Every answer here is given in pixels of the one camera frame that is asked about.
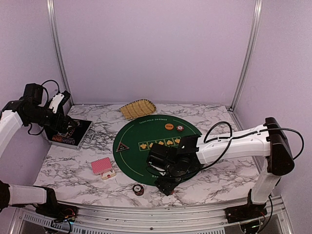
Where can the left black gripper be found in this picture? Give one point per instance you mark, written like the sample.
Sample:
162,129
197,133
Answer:
62,128

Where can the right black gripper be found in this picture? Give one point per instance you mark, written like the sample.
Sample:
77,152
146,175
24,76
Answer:
167,187

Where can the orange big blind button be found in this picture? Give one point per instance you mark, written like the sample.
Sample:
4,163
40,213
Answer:
169,126

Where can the triangular all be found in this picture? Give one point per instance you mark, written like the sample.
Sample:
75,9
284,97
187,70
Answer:
122,147

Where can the black poker chip stack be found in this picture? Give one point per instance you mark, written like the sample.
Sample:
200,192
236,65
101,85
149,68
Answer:
138,189

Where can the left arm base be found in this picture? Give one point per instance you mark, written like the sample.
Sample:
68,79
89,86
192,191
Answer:
53,209

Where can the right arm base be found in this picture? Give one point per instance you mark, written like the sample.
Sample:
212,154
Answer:
246,211

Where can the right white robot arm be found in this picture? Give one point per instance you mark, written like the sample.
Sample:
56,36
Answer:
197,152

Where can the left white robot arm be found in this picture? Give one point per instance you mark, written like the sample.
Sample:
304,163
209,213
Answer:
13,116

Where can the aluminium poker case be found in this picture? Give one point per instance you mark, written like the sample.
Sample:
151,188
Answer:
83,134

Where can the orange purple chip row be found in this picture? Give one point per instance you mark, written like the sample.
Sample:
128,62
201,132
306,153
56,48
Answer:
62,139

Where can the red backed card deck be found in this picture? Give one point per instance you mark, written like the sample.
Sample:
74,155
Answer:
101,166

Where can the green round poker mat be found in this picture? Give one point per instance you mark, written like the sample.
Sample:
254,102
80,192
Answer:
139,135

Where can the ace card box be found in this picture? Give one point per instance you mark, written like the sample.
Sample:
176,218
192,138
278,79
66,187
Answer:
107,175

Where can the woven bamboo tray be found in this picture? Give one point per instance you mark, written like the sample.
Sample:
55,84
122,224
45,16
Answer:
138,108

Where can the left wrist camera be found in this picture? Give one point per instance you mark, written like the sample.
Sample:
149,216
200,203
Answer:
58,100

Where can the front aluminium rail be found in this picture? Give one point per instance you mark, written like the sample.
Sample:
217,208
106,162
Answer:
133,220

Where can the left aluminium frame post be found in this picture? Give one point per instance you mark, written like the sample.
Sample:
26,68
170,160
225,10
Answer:
56,43

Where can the aluminium frame post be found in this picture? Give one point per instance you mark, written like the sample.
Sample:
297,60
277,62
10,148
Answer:
56,43
249,52

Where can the right aluminium frame post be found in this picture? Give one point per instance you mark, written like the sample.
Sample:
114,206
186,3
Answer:
249,52

